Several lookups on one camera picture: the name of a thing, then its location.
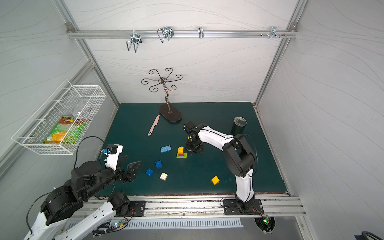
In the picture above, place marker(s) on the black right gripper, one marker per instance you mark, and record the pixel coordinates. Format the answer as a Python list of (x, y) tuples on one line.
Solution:
[(193, 144)]

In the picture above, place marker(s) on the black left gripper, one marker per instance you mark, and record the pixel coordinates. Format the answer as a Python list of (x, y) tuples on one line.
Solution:
[(123, 174)]

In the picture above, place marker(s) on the lime green lego plate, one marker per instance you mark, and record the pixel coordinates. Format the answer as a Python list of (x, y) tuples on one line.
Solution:
[(179, 156)]

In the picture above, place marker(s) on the yellow lego brick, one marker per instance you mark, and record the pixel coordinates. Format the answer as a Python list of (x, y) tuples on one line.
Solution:
[(215, 180), (181, 149)]

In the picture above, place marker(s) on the light blue lego plate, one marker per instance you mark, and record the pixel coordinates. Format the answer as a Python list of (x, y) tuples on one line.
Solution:
[(166, 149)]

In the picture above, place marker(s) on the cream lego brick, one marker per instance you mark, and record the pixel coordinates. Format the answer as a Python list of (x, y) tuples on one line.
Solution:
[(164, 176)]

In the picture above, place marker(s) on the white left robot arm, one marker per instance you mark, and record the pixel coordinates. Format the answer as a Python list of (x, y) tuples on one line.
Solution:
[(86, 181)]

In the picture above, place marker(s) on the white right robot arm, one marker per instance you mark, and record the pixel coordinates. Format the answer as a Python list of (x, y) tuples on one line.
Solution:
[(241, 161)]

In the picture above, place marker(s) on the brown metal cup tree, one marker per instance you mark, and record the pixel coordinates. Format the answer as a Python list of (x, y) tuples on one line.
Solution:
[(169, 112)]

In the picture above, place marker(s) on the green table mat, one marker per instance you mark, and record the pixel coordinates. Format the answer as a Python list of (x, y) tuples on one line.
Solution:
[(130, 126)]

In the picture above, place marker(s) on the pink plastic knife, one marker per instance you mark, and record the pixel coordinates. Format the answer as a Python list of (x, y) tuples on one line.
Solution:
[(154, 125)]

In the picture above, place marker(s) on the dark green metal tumbler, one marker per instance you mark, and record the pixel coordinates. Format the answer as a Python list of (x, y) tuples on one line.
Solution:
[(238, 126)]

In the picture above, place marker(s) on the green snack bag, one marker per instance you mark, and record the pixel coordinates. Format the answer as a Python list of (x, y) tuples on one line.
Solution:
[(67, 131)]

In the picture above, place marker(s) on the metal single hook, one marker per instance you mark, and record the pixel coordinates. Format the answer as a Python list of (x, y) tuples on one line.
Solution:
[(201, 32)]

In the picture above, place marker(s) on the metal double hook middle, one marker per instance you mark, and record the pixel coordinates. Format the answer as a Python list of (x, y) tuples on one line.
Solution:
[(165, 33)]

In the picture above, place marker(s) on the metal double hook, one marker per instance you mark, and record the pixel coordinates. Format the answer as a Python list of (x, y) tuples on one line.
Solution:
[(134, 42), (165, 33)]

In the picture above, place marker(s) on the metal double hook left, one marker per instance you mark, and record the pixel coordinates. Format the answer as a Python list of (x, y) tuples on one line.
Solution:
[(134, 42)]

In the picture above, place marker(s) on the metal hook right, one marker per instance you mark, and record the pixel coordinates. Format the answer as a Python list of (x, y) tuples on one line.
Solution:
[(273, 34)]

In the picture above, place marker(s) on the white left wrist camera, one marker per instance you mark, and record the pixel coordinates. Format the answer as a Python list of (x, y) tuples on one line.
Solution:
[(112, 153)]

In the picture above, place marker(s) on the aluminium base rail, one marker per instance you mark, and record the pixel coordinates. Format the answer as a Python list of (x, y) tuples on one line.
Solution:
[(211, 206)]

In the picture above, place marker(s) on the white wire basket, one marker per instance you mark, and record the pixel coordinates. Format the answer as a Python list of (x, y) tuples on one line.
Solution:
[(79, 101)]

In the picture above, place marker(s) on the aluminium top rail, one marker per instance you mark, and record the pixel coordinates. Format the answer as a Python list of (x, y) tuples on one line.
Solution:
[(179, 34)]

